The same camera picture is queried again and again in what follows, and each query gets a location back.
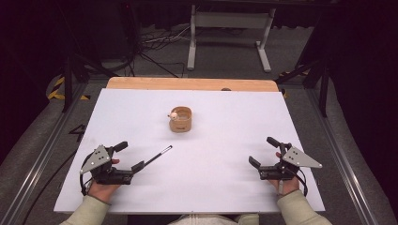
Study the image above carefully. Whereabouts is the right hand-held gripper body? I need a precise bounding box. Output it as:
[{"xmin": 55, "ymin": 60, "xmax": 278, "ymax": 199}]
[{"xmin": 258, "ymin": 142, "xmax": 324, "ymax": 182}]

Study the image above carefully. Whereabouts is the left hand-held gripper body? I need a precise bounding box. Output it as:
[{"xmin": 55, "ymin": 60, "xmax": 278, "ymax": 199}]
[{"xmin": 80, "ymin": 144, "xmax": 134, "ymax": 186}]

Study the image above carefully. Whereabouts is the black pen with silver tip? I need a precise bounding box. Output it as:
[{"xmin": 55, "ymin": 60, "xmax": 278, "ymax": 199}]
[{"xmin": 144, "ymin": 144, "xmax": 174, "ymax": 165}]

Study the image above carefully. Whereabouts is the wooden pen holder cup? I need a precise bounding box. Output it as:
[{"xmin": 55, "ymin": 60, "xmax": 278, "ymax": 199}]
[{"xmin": 168, "ymin": 106, "xmax": 193, "ymax": 133}]

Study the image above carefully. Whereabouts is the person's right hand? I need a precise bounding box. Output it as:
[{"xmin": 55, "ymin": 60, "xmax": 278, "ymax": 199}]
[{"xmin": 268, "ymin": 178, "xmax": 300, "ymax": 197}]

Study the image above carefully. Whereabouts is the person's left hand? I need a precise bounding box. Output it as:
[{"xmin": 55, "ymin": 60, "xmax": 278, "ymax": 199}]
[{"xmin": 88, "ymin": 182, "xmax": 122, "ymax": 204}]

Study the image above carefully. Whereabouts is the yellow black floor tape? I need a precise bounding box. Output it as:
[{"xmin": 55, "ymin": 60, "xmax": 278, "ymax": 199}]
[
  {"xmin": 279, "ymin": 69, "xmax": 312, "ymax": 99},
  {"xmin": 46, "ymin": 76, "xmax": 92, "ymax": 101}
]

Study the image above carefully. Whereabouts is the white table board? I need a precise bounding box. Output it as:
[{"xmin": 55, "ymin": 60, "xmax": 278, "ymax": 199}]
[{"xmin": 54, "ymin": 88, "xmax": 326, "ymax": 215}]

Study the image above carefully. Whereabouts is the person's light clothing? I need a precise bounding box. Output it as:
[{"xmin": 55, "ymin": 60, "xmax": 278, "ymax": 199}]
[{"xmin": 168, "ymin": 213, "xmax": 260, "ymax": 225}]

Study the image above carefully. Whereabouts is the wooden table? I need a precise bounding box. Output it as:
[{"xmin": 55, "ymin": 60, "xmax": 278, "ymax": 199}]
[{"xmin": 106, "ymin": 76, "xmax": 280, "ymax": 93}]

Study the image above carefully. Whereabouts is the white metal stand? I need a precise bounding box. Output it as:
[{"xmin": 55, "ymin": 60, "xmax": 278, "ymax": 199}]
[{"xmin": 186, "ymin": 4, "xmax": 277, "ymax": 74}]

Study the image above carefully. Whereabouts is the right hand-held gripper cable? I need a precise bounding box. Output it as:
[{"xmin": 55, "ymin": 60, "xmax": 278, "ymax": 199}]
[{"xmin": 293, "ymin": 168, "xmax": 310, "ymax": 198}]

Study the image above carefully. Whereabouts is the hand-held gripper cable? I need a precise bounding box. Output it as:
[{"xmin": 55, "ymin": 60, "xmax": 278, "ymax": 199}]
[
  {"xmin": 293, "ymin": 168, "xmax": 310, "ymax": 198},
  {"xmin": 79, "ymin": 155, "xmax": 96, "ymax": 197}
]

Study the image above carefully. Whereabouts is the left hand-held gripper cable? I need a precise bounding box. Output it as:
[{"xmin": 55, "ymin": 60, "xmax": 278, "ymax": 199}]
[{"xmin": 79, "ymin": 155, "xmax": 96, "ymax": 197}]

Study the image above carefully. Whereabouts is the aluminium floor rail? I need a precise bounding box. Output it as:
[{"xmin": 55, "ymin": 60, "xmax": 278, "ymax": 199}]
[
  {"xmin": 0, "ymin": 82, "xmax": 89, "ymax": 225},
  {"xmin": 305, "ymin": 88, "xmax": 380, "ymax": 225}
]

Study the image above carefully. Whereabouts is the black floor cable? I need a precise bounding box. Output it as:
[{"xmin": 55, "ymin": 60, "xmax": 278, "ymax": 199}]
[{"xmin": 21, "ymin": 149, "xmax": 79, "ymax": 225}]

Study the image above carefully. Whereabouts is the bundle of floor cables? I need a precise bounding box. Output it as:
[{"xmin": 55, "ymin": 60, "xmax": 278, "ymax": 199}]
[{"xmin": 136, "ymin": 23, "xmax": 192, "ymax": 79}]

